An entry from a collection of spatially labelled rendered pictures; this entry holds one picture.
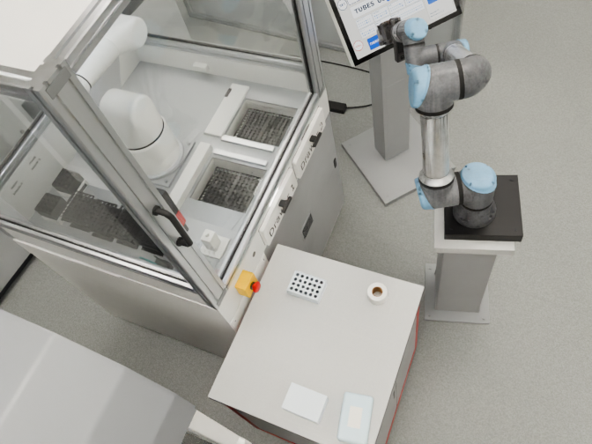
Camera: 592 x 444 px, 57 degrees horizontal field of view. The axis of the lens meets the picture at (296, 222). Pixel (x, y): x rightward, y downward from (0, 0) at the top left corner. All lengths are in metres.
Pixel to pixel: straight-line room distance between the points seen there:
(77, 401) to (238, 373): 0.95
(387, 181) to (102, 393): 2.28
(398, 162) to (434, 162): 1.35
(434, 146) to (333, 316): 0.69
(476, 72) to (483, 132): 1.70
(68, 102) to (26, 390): 0.51
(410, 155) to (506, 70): 0.87
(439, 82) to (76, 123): 0.99
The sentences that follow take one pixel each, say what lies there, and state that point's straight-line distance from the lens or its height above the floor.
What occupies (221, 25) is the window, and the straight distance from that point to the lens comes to 1.53.
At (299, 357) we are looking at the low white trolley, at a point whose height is 0.76.
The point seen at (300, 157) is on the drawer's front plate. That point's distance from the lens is 2.13.
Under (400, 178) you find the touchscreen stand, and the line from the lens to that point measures 3.09.
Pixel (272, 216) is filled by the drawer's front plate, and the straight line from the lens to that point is 2.01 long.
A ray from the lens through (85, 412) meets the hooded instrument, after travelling 1.10.
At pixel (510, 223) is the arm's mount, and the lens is 2.09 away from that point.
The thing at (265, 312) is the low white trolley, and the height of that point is 0.76.
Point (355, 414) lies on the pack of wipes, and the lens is 1.82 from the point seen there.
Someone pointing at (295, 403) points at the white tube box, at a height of 0.81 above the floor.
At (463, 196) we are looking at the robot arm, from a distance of 1.91.
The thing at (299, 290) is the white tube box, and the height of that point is 0.79.
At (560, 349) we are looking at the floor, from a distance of 2.81.
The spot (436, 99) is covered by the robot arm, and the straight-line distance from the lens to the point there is 1.65.
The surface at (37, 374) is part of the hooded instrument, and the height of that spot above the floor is 1.73.
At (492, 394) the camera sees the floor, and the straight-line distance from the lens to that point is 2.69.
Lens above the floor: 2.59
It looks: 59 degrees down
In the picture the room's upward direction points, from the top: 19 degrees counter-clockwise
